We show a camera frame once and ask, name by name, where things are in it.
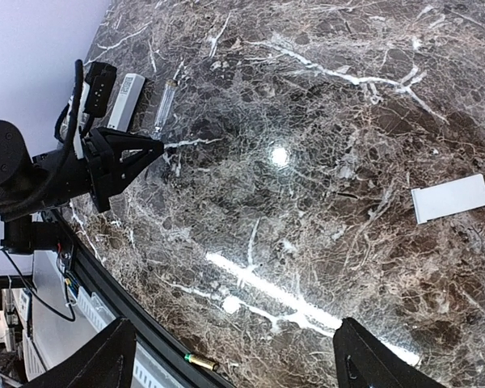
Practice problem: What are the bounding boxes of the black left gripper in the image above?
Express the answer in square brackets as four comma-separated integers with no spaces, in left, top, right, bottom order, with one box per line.
[82,128,165,213]

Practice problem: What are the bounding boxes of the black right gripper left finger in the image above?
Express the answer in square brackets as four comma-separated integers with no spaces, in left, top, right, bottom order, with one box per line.
[25,318,137,388]

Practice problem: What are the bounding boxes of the black front table rail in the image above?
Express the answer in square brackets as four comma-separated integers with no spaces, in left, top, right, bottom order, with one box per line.
[43,210,232,387]

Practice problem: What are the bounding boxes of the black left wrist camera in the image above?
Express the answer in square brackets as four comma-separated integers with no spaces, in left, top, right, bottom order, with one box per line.
[84,61,117,118]

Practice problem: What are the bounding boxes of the orange black battery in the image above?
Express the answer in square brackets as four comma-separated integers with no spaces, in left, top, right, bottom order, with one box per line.
[184,353,219,372]

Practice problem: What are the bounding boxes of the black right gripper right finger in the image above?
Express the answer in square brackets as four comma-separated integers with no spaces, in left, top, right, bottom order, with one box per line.
[333,318,441,388]

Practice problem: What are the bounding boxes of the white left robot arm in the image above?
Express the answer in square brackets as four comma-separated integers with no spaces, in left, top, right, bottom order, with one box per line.
[0,120,164,255]

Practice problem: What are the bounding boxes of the white slotted cable duct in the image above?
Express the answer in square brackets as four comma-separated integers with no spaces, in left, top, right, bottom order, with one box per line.
[77,289,176,388]

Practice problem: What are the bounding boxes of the white remote control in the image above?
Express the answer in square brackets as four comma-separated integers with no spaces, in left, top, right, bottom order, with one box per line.
[107,73,146,133]

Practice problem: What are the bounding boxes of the metal tweezers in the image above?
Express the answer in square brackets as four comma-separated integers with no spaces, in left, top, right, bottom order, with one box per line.
[151,60,184,139]

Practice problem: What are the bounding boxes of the white battery cover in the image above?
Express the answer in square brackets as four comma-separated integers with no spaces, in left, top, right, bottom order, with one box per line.
[411,174,485,225]

